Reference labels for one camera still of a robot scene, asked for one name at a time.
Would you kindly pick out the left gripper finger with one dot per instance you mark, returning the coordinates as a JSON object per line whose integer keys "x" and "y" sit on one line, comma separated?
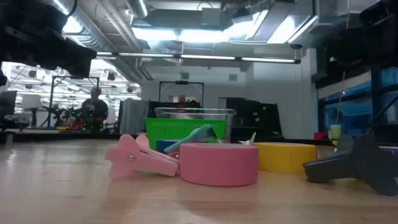
{"x": 81, "y": 59}

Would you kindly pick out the pink staple remover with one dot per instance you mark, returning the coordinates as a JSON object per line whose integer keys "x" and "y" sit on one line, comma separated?
{"x": 140, "y": 161}

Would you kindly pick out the clear plastic bin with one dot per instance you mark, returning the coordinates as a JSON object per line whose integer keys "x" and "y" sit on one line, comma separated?
{"x": 192, "y": 112}

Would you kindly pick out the teal staple remover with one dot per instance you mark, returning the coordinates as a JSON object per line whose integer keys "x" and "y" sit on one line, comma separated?
{"x": 192, "y": 137}

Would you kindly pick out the yellow tape roll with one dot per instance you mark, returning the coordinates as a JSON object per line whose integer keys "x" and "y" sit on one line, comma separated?
{"x": 286, "y": 157}

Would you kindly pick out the silver white staple remover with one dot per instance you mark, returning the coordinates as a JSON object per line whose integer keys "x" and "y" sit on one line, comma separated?
{"x": 251, "y": 140}

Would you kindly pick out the pink tape roll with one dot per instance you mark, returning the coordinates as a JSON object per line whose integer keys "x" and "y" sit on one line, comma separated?
{"x": 217, "y": 165}

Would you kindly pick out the person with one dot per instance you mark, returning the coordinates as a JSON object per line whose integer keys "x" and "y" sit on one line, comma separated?
{"x": 94, "y": 109}
{"x": 182, "y": 100}

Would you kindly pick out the white lamp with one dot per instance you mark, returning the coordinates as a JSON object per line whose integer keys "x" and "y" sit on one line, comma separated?
{"x": 31, "y": 102}

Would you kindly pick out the grey cloth cover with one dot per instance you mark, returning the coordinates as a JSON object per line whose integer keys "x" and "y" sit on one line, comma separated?
{"x": 133, "y": 116}

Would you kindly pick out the black monitor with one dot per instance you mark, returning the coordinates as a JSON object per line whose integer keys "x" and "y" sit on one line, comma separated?
{"x": 7, "y": 107}

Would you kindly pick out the green cup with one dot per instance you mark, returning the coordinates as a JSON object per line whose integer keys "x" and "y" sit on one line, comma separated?
{"x": 335, "y": 132}

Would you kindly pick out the red bin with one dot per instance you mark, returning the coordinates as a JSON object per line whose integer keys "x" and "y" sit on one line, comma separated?
{"x": 320, "y": 136}

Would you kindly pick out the green plastic basket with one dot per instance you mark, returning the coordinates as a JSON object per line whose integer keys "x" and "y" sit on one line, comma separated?
{"x": 174, "y": 129}

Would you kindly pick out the long ceiling light bar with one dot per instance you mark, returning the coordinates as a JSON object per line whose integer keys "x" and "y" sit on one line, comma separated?
{"x": 199, "y": 57}

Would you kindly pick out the black cabinet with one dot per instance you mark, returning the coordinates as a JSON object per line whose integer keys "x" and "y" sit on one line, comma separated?
{"x": 255, "y": 115}

